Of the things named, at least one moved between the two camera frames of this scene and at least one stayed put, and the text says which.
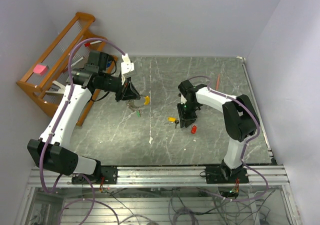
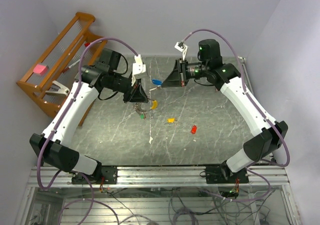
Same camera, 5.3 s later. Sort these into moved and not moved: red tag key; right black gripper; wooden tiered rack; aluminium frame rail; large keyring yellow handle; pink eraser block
Moved: large keyring yellow handle; right black gripper
Not moved: aluminium frame rail; red tag key; pink eraser block; wooden tiered rack
